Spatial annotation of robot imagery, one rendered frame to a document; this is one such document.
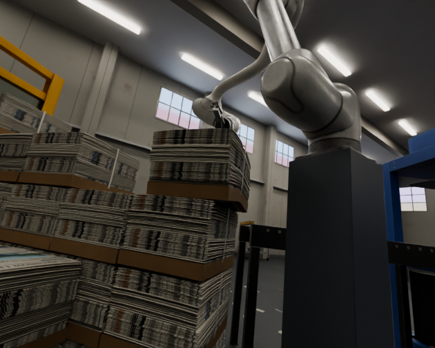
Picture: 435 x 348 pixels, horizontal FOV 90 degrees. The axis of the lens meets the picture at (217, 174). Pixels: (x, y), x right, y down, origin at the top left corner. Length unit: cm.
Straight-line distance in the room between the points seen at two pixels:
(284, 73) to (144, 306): 74
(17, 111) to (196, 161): 113
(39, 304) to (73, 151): 53
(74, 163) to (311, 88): 86
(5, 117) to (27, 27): 558
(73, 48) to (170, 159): 627
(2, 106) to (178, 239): 119
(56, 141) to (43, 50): 571
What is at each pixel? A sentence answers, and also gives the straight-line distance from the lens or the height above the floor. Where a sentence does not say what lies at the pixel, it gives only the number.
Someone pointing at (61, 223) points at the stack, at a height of 70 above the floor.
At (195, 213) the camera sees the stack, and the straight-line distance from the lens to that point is 66.
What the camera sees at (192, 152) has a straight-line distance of 70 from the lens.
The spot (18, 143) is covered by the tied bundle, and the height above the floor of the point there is 100.
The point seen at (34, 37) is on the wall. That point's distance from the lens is 694.
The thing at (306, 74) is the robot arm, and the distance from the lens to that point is 64.
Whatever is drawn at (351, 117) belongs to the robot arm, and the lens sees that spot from 79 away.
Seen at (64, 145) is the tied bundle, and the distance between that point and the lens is 108.
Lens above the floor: 75
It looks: 14 degrees up
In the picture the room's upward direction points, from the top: 7 degrees clockwise
